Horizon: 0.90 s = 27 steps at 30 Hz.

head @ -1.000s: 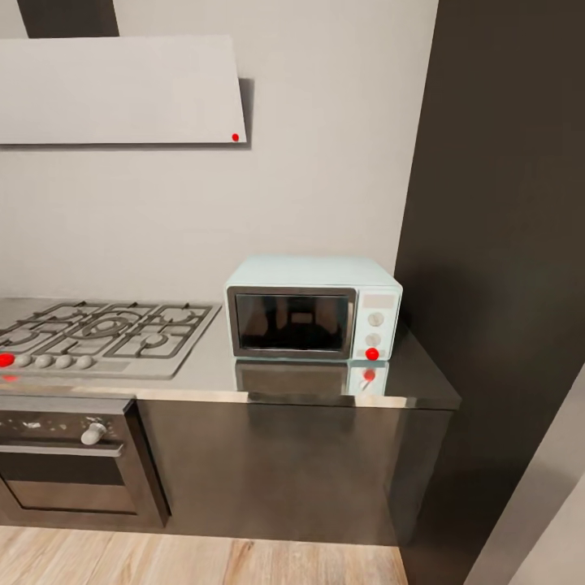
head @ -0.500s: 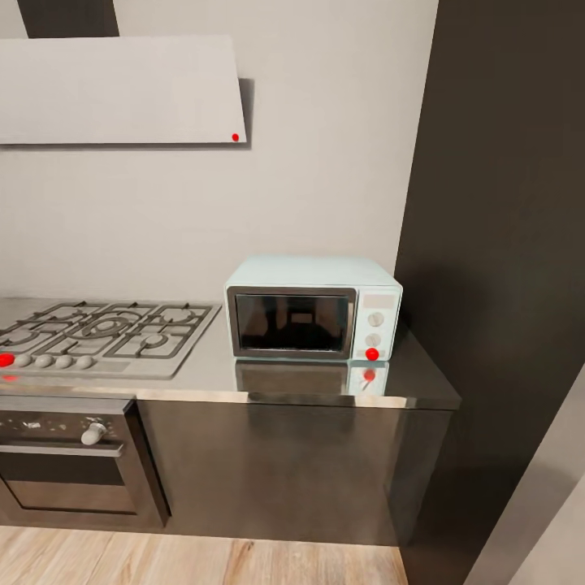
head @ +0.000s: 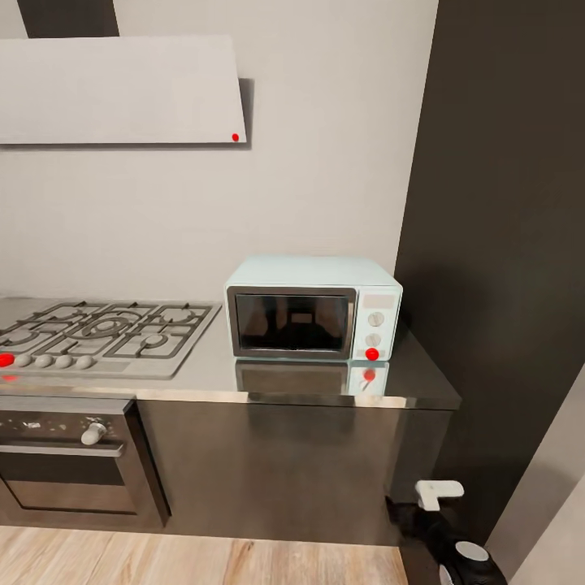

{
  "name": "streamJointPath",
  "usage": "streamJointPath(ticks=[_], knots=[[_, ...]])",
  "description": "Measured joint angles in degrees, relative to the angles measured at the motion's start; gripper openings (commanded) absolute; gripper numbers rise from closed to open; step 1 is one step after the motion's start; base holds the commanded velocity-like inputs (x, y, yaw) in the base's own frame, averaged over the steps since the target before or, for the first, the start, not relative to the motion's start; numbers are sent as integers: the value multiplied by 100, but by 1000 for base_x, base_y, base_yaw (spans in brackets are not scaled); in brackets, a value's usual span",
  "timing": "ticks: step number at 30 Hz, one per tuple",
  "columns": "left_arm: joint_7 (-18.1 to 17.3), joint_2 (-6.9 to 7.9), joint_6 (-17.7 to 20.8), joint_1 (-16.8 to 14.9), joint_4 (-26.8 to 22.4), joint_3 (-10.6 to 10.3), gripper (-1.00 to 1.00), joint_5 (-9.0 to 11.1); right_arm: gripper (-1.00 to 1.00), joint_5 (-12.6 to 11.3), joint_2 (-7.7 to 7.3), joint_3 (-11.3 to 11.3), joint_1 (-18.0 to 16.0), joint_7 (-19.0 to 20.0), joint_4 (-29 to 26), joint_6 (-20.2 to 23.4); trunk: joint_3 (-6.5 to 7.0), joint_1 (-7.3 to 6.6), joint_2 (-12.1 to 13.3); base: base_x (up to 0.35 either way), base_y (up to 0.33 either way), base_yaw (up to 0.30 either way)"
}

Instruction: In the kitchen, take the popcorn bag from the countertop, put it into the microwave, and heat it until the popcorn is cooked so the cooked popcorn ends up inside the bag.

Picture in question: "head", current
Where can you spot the burner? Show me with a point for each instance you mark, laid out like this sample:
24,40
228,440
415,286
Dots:
104,338

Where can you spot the oven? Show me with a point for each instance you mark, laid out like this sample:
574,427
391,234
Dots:
78,460

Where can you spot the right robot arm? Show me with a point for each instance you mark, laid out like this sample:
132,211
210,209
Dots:
435,523

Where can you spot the microwave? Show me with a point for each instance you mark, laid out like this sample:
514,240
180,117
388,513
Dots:
312,307

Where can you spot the fridge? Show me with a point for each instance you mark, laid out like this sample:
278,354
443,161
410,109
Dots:
491,259

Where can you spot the range hood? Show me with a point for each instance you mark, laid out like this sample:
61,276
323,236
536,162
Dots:
75,80

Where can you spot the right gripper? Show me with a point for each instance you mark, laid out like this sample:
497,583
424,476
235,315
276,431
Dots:
416,523

